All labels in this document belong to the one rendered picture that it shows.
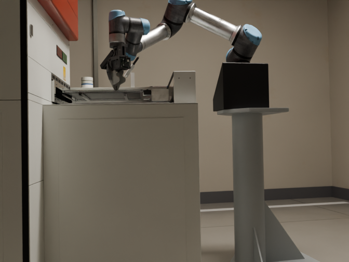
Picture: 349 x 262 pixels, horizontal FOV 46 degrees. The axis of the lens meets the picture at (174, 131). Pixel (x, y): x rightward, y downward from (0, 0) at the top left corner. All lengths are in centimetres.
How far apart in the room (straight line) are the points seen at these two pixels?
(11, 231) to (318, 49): 410
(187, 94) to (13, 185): 77
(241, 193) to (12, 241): 114
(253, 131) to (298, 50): 283
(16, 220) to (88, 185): 31
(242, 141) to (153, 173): 64
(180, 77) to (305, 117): 320
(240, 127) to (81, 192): 90
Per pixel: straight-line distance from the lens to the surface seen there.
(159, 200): 170
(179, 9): 229
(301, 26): 498
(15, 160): 155
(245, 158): 215
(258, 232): 222
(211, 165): 440
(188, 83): 177
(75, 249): 176
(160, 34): 225
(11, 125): 156
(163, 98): 193
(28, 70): 157
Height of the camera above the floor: 67
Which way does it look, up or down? 1 degrees up
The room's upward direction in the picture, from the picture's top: 1 degrees counter-clockwise
